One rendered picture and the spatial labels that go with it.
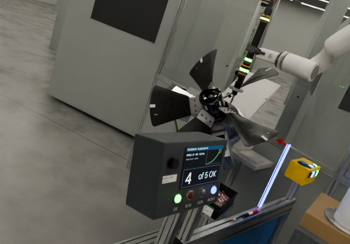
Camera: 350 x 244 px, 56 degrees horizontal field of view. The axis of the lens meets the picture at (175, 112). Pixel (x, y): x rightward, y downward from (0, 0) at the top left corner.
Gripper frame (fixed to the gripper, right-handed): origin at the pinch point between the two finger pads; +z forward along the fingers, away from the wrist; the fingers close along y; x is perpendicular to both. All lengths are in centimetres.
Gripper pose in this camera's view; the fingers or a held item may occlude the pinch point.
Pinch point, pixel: (252, 49)
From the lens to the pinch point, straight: 161.2
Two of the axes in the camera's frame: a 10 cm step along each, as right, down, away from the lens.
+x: 3.3, -9.1, -2.7
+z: -6.6, -4.2, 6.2
